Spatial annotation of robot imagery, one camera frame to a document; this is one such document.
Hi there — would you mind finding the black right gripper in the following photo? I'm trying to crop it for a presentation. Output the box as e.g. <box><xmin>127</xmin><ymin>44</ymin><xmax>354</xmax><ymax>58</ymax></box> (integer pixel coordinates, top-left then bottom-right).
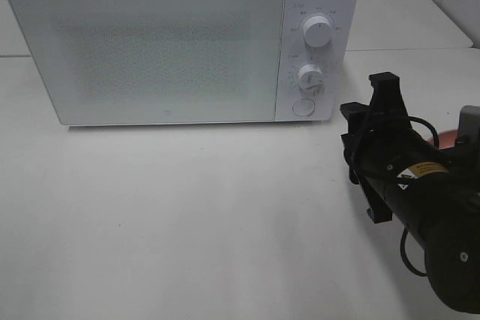
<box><xmin>340</xmin><ymin>72</ymin><xmax>416</xmax><ymax>224</ymax></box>

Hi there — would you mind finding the pink round plate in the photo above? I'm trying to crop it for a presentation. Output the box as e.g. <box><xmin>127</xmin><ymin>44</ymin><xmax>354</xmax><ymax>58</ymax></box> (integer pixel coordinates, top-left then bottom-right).
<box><xmin>437</xmin><ymin>129</ymin><xmax>458</xmax><ymax>150</ymax></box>

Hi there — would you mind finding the white microwave door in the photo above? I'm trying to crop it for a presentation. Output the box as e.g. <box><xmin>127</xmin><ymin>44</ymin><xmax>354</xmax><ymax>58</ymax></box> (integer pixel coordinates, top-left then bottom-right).
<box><xmin>9</xmin><ymin>0</ymin><xmax>284</xmax><ymax>126</ymax></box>

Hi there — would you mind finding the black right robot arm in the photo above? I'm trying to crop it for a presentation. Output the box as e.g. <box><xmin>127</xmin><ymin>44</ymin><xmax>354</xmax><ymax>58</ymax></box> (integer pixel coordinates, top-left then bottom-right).
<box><xmin>340</xmin><ymin>72</ymin><xmax>479</xmax><ymax>314</ymax></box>

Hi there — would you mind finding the lower white timer knob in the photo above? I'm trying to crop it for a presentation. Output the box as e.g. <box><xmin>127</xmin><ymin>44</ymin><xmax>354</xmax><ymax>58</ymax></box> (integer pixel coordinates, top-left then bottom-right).
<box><xmin>297</xmin><ymin>64</ymin><xmax>323</xmax><ymax>92</ymax></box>

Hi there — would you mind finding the round white door button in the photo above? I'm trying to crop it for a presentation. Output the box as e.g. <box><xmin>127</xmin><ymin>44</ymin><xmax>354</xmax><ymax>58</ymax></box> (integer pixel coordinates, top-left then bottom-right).
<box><xmin>292</xmin><ymin>99</ymin><xmax>315</xmax><ymax>116</ymax></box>

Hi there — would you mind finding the upper white power knob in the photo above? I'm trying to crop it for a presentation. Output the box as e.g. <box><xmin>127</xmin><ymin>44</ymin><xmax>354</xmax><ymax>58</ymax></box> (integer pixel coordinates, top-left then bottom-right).
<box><xmin>302</xmin><ymin>15</ymin><xmax>332</xmax><ymax>48</ymax></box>

